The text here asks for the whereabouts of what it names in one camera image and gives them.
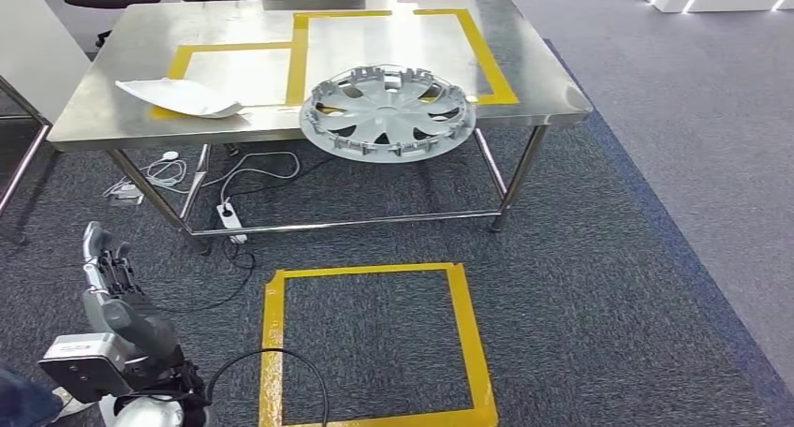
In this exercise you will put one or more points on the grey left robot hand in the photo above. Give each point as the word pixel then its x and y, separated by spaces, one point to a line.
pixel 130 325

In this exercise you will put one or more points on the steel workbench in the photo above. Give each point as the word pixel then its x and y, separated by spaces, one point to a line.
pixel 533 83

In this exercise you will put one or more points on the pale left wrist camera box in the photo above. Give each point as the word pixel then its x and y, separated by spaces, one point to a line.
pixel 84 365

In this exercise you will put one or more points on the grey wheel hubcap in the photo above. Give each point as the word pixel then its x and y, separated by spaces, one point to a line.
pixel 388 111

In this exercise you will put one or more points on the white curved plastic part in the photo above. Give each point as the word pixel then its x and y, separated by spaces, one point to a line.
pixel 180 95

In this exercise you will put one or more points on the white power strip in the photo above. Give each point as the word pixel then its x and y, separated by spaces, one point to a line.
pixel 231 219

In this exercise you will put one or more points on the grey floor socket box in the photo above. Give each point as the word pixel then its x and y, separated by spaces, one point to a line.
pixel 126 198

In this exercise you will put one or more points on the yellow floor tape square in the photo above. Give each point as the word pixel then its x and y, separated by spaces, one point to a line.
pixel 273 350

